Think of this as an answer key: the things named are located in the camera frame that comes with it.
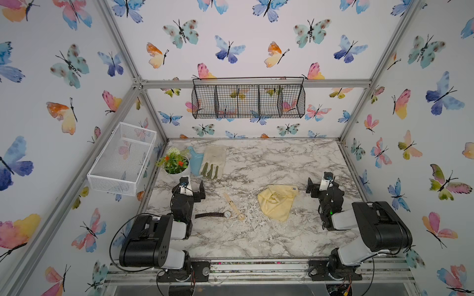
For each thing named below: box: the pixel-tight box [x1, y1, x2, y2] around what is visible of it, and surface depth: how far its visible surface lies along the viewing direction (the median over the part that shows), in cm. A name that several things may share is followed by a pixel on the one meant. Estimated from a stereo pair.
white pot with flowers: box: [155, 147, 191, 182], surface depth 93 cm
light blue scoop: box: [187, 146, 205, 177], surface depth 112 cm
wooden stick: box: [223, 192, 247, 222], surface depth 93 cm
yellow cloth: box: [257, 184, 299, 222], surface depth 93 cm
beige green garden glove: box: [199, 145, 227, 180], surface depth 109 cm
